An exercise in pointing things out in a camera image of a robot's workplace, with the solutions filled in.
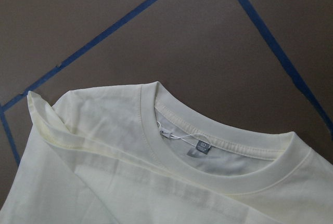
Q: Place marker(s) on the cream long-sleeve printed shirt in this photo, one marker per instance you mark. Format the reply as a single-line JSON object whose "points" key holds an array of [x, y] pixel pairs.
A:
{"points": [[135, 154]]}

